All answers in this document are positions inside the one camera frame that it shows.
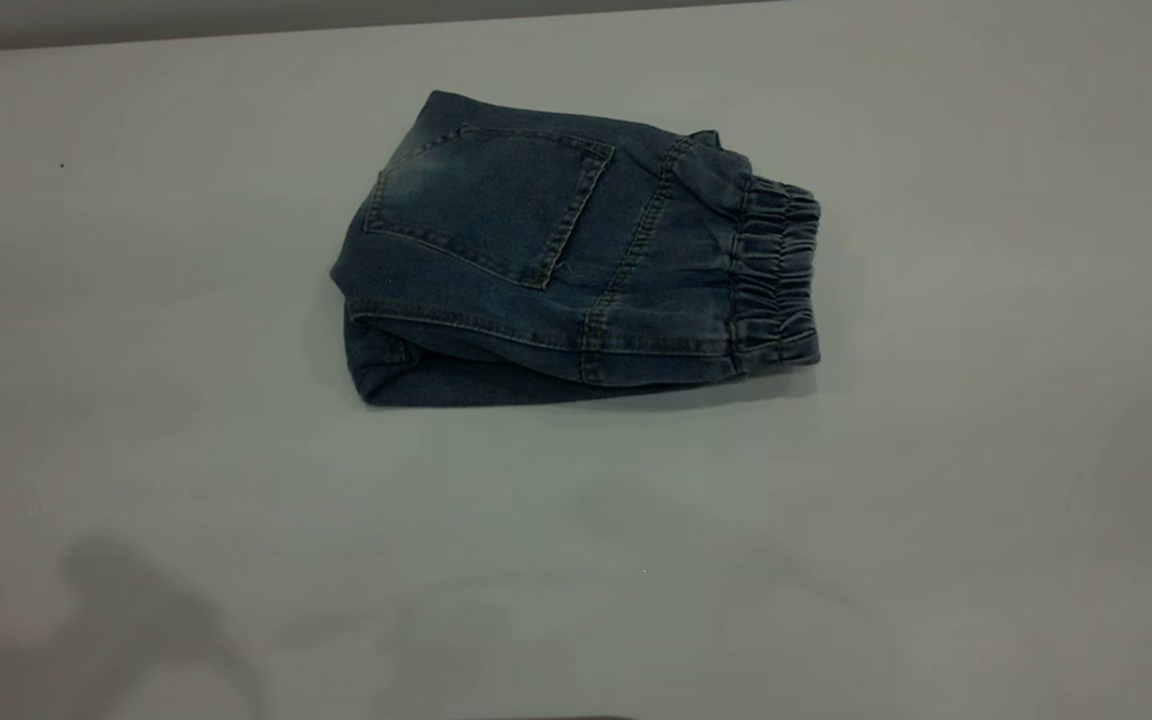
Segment blue denim kids jeans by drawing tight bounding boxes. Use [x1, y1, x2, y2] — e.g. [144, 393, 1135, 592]
[329, 90, 824, 408]

